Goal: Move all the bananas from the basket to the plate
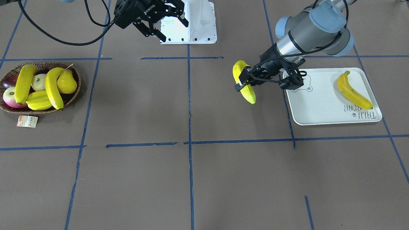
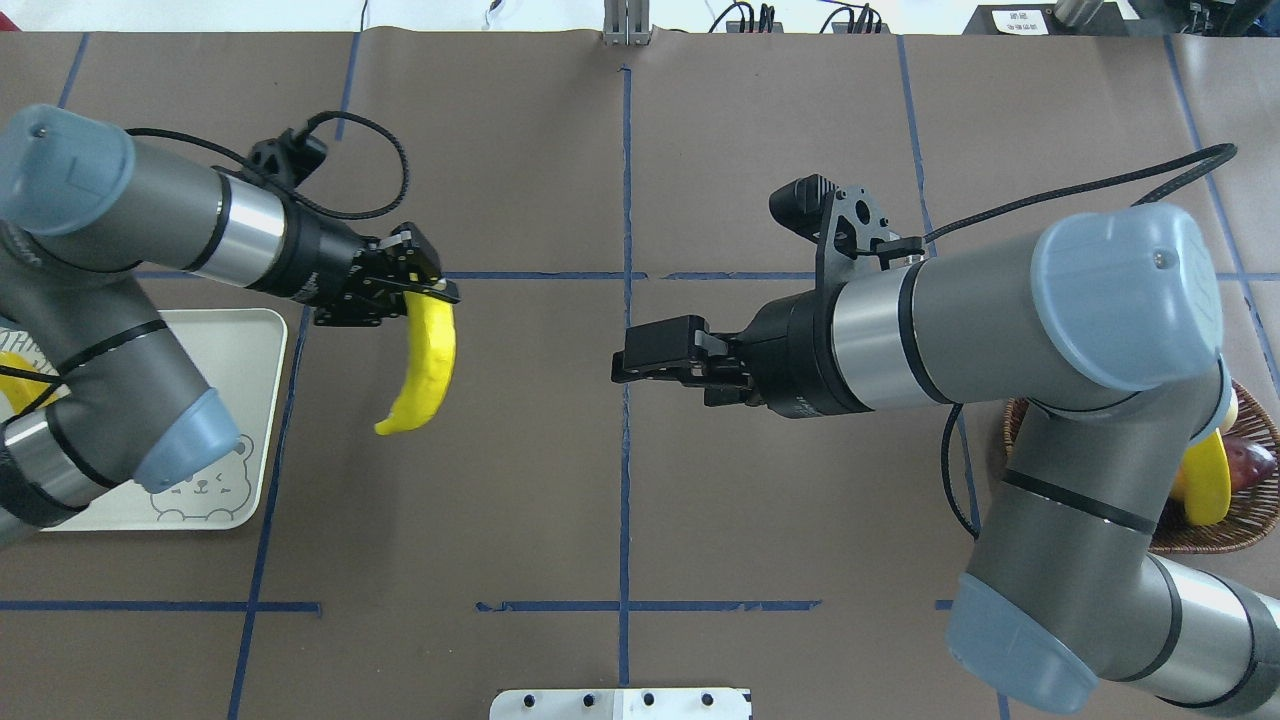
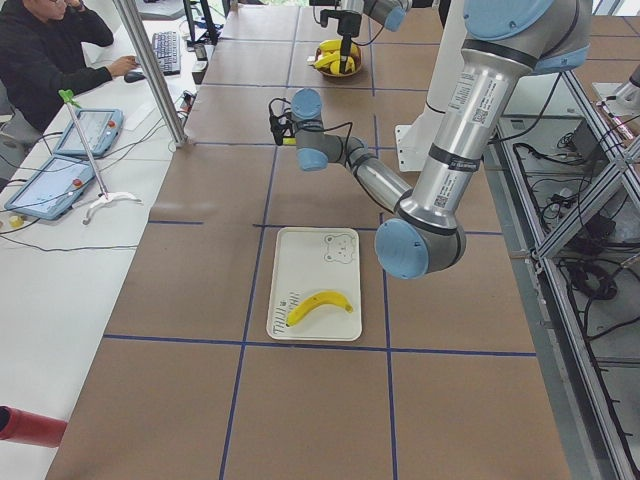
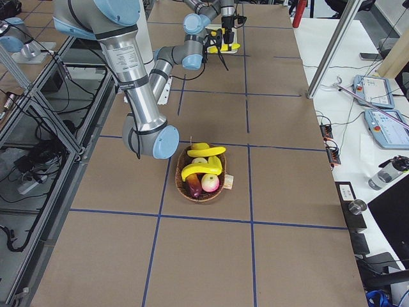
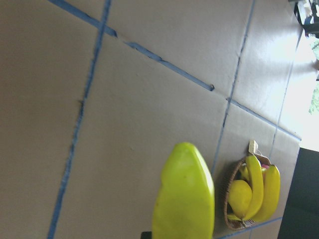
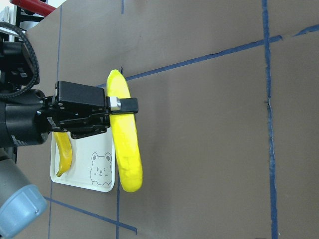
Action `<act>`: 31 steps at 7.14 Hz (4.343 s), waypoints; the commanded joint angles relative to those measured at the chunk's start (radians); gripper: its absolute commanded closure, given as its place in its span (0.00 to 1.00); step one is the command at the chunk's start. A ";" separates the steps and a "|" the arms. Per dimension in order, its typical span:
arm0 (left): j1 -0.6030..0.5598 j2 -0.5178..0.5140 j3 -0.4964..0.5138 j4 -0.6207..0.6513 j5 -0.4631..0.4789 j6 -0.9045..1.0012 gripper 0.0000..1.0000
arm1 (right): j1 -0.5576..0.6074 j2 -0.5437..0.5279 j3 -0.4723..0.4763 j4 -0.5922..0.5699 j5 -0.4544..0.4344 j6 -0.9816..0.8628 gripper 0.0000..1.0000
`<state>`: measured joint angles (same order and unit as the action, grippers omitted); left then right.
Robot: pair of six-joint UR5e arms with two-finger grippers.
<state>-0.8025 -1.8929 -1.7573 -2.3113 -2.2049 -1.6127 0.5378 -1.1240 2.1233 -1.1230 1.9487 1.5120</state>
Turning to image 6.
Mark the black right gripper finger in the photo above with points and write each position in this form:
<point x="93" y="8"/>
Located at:
<point x="117" y="106"/>

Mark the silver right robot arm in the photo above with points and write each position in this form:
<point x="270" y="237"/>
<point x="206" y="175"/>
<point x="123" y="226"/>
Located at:
<point x="20" y="201"/>

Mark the yellow banana moved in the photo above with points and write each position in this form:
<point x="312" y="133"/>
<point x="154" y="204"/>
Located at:
<point x="125" y="136"/>
<point x="65" y="152"/>

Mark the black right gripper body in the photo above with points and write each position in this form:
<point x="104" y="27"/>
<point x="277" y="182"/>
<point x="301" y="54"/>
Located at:
<point x="29" y="118"/>

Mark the white rectangular plastic tray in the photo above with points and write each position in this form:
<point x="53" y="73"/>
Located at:
<point x="92" y="165"/>

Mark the red fire extinguisher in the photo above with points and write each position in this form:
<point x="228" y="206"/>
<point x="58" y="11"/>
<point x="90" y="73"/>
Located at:
<point x="36" y="6"/>

